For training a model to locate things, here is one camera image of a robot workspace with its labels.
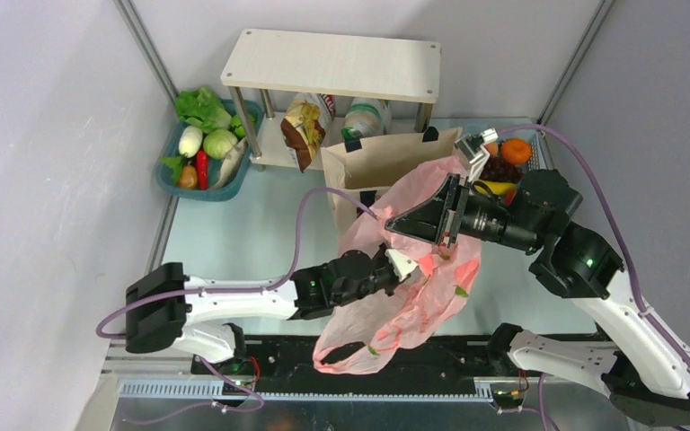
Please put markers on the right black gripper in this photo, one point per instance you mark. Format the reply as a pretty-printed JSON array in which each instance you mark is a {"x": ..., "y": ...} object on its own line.
[{"x": 451, "y": 210}]

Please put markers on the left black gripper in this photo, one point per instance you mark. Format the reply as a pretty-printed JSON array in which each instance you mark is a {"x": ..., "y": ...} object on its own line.
[{"x": 377, "y": 268}]

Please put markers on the pink plastic grocery bag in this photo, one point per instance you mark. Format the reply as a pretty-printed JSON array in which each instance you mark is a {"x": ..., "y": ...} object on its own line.
[{"x": 362, "y": 337}]

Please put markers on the yellow banana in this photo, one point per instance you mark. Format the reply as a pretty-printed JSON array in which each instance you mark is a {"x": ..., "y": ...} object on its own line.
[{"x": 496, "y": 188}]

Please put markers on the dark red grape bunch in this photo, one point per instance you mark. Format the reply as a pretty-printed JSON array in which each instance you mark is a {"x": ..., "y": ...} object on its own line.
[{"x": 499, "y": 170}]

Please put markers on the beige canvas tote bag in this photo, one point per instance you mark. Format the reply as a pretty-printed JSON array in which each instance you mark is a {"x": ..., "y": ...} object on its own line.
[{"x": 406, "y": 167}]

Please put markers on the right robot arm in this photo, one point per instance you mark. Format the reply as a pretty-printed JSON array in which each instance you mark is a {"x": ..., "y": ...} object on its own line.
[{"x": 647, "y": 376}]

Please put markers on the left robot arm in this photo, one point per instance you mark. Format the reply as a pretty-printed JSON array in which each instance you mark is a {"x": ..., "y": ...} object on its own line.
[{"x": 169, "y": 309}]

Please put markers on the orange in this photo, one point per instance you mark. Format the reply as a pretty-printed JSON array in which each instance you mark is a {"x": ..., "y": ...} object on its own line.
[{"x": 516, "y": 151}]

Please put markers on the green white snack bag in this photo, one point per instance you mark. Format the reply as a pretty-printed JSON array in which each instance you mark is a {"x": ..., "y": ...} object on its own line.
[{"x": 366, "y": 117}]

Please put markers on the light blue fruit basket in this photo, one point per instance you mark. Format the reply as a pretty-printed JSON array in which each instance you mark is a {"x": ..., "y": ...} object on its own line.
[{"x": 533, "y": 137}]

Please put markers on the brown chips bag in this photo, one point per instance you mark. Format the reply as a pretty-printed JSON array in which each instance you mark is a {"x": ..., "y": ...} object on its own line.
[{"x": 305, "y": 125}]

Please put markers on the teal plastic vegetable basket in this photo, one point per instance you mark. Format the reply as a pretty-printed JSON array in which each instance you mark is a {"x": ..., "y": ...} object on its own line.
[{"x": 163, "y": 173}]

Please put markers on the silver grey fish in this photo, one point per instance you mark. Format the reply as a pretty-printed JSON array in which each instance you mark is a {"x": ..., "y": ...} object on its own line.
[{"x": 230, "y": 165}]

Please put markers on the green bell pepper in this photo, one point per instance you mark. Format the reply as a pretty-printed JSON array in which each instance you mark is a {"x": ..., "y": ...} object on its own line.
[{"x": 236, "y": 127}]

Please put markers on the round green cabbage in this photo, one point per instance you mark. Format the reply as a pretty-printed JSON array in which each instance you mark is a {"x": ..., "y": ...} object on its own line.
[{"x": 218, "y": 143}]

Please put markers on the red chili pepper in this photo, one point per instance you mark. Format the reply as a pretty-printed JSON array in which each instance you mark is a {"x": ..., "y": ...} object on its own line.
[{"x": 202, "y": 164}]

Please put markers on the brown potato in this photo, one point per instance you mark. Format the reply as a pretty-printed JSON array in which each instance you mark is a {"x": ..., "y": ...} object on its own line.
[{"x": 188, "y": 178}]

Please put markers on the white radish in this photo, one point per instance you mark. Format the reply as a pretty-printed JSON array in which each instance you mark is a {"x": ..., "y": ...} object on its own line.
[{"x": 190, "y": 141}]

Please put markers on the white wooden two-tier shelf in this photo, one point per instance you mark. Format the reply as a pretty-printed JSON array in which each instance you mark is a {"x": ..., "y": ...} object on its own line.
[{"x": 339, "y": 65}]

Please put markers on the green leafy lettuce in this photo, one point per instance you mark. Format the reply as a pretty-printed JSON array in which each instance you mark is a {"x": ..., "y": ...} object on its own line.
[{"x": 202, "y": 109}]

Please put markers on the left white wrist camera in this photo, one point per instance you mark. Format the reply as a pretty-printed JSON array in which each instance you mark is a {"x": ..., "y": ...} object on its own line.
[{"x": 403, "y": 266}]

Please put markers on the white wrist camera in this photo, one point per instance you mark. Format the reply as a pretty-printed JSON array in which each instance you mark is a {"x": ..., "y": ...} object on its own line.
[
  {"x": 403, "y": 266},
  {"x": 475, "y": 151}
]

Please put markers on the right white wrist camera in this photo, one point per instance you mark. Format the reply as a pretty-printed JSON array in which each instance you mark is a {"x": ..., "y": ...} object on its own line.
[{"x": 475, "y": 151}]

